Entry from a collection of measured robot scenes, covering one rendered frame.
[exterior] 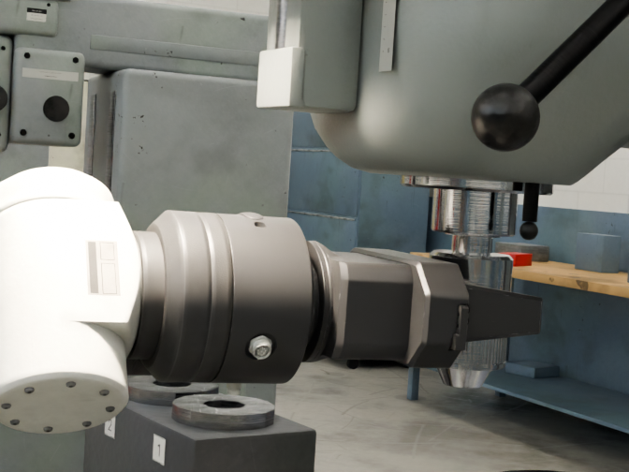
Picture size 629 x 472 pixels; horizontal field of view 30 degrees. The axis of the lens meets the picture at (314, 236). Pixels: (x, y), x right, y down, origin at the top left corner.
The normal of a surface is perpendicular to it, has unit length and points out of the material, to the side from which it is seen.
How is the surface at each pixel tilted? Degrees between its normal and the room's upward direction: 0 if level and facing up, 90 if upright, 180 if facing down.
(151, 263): 58
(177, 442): 90
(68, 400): 143
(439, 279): 45
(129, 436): 90
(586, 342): 90
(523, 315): 90
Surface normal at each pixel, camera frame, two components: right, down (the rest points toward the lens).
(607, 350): -0.88, -0.04
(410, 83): -0.56, 0.25
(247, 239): 0.29, -0.71
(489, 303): 0.35, 0.07
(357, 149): -0.67, 0.64
